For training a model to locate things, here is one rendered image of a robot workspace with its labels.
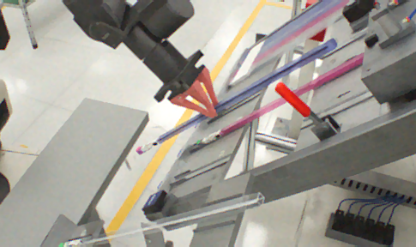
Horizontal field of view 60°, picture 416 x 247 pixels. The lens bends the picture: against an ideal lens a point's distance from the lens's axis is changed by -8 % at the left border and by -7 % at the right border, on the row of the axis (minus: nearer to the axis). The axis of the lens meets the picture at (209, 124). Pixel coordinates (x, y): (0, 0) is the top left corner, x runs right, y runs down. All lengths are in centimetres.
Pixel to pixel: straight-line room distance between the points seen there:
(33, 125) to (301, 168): 187
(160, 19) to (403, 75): 35
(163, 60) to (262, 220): 118
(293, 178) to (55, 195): 70
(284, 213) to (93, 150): 91
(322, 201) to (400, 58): 61
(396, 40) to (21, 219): 94
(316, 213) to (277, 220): 72
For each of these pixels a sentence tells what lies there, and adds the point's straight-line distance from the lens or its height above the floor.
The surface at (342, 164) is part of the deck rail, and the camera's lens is 54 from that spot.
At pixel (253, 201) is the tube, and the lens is 45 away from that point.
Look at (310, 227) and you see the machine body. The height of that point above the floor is 62.
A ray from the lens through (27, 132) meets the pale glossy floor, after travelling 225.
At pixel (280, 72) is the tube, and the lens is 58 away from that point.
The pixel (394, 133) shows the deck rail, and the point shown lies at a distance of 50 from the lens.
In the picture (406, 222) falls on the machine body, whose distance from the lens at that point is 106.
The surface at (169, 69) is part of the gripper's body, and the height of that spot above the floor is 106.
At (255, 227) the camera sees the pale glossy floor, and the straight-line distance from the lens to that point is 168.
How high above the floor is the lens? 143
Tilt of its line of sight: 44 degrees down
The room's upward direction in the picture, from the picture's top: straight up
